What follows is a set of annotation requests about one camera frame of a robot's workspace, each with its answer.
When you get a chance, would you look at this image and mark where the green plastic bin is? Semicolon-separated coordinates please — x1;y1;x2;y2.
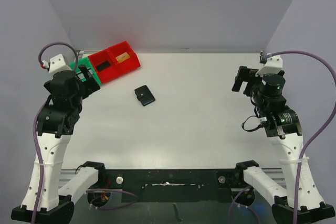
68;57;102;85

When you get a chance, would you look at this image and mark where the red plastic bin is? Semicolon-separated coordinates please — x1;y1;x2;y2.
88;49;121;84
107;41;141;78

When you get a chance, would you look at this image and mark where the black leather card holder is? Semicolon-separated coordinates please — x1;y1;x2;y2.
134;85;155;106

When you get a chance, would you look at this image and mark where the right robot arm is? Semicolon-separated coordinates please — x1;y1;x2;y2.
232;66;335;223

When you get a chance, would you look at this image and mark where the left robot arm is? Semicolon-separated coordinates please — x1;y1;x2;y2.
11;65;107;223

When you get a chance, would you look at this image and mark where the black credit card in bin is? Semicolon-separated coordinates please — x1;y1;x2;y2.
96;61;111;72

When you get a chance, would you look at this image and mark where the gold credit card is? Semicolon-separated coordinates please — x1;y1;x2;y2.
116;52;130;63

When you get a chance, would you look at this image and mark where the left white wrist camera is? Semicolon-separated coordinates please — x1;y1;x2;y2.
40;54;71;76

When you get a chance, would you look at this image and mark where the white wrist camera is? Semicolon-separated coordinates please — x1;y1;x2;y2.
40;54;71;76
255;55;283;77

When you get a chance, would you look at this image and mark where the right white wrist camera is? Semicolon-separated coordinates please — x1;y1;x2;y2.
255;55;283;77

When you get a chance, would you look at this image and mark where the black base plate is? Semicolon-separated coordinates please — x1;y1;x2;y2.
103;168;247;203

